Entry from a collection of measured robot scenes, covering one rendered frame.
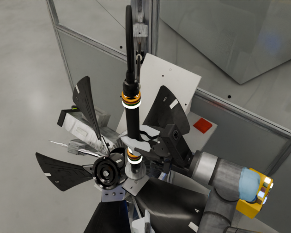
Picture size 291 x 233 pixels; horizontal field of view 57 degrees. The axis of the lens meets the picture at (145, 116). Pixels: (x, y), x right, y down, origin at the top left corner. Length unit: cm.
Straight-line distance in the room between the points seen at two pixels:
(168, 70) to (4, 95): 238
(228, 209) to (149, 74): 65
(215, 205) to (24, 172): 202
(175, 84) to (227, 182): 54
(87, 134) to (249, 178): 73
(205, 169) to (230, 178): 6
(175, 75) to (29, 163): 179
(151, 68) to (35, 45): 279
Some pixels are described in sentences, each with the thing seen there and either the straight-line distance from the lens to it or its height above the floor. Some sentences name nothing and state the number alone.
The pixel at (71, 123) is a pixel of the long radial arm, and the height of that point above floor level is 112.
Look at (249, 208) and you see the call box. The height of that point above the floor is 106.
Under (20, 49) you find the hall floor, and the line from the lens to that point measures 381.
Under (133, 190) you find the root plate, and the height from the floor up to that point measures 119.
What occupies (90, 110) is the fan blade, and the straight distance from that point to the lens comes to 100.
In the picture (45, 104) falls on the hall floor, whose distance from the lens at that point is 297.
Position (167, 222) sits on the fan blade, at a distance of 94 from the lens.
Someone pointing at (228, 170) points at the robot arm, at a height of 149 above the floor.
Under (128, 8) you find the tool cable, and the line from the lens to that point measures 53.
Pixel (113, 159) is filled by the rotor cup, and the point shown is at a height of 126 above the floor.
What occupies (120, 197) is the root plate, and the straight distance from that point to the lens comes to 107.
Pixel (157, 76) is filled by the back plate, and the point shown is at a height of 131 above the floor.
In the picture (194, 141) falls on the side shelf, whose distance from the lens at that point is 149.
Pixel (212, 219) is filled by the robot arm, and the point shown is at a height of 139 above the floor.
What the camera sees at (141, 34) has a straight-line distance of 122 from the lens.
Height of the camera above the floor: 207
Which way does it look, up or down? 51 degrees down
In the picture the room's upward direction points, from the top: straight up
